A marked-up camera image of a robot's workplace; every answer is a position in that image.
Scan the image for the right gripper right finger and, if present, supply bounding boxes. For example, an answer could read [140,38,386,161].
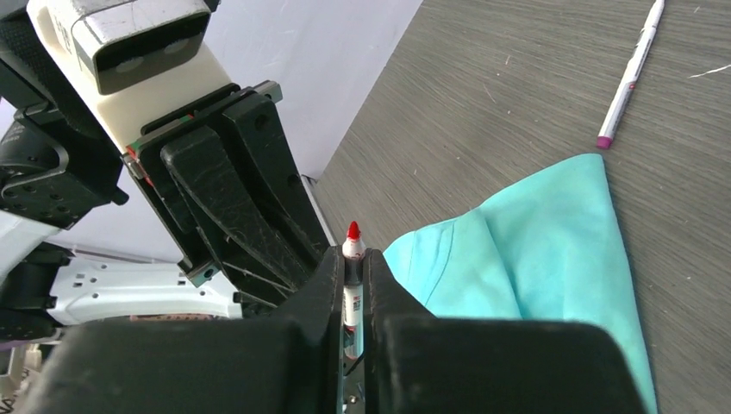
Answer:
[364,249,645,413]

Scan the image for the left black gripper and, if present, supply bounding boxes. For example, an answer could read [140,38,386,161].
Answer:
[124,80,329,292]

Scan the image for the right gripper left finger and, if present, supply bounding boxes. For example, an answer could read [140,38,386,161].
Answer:
[22,248,343,413]

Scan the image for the red-tipped white pen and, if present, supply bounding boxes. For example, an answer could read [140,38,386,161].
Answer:
[341,221,366,360]

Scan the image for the magenta-tipped white pen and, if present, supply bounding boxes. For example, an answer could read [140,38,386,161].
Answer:
[596,0,665,150]

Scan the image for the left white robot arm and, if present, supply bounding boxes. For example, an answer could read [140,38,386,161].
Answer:
[1,1,334,342]

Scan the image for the teal cloth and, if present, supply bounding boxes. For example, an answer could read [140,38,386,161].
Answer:
[384,154,658,413]

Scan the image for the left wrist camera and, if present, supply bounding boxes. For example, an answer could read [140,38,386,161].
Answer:
[26,0,232,152]

